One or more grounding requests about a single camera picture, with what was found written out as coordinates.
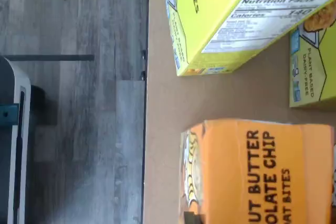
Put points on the orange Bobo's snack box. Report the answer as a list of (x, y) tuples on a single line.
[(231, 176)]

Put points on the brown shelf board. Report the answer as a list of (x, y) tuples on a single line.
[(165, 98)]

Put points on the black metal shelf rack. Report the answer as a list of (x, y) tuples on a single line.
[(145, 129)]

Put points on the large yellow snack box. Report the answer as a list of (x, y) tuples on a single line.
[(204, 35)]

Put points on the green Bobo's snack box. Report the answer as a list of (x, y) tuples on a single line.
[(309, 77)]

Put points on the white grey machine housing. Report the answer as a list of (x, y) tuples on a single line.
[(10, 161)]

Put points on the teal metal bracket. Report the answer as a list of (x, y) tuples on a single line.
[(9, 115)]

